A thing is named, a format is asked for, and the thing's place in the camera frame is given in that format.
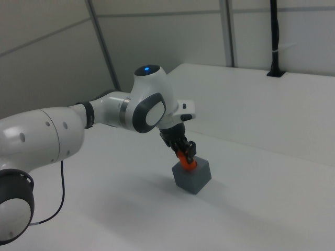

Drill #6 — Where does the orange cylinder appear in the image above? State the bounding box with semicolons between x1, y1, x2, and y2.
176;150;198;172

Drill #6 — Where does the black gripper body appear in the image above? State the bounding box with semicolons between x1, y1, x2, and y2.
159;122;187;150

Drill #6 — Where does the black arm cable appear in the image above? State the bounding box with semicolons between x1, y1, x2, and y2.
29;159;66;226

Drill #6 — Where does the grey partition post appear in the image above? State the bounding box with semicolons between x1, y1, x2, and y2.
225;0;239;67
85;0;121;91

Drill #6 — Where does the grey block with round hole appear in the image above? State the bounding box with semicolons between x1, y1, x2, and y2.
171;156;212;196

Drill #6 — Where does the black pole with base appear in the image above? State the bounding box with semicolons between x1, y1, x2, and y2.
266;0;286;78

